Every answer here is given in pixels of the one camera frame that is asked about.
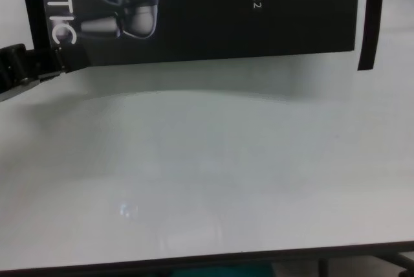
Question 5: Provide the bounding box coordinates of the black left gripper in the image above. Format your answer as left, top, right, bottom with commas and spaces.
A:
0, 43, 93, 103

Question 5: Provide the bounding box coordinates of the black robot print poster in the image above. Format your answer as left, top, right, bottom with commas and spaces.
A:
38, 0, 362, 67

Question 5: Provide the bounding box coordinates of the black tape frame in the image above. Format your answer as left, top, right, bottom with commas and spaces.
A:
18, 0, 386, 72

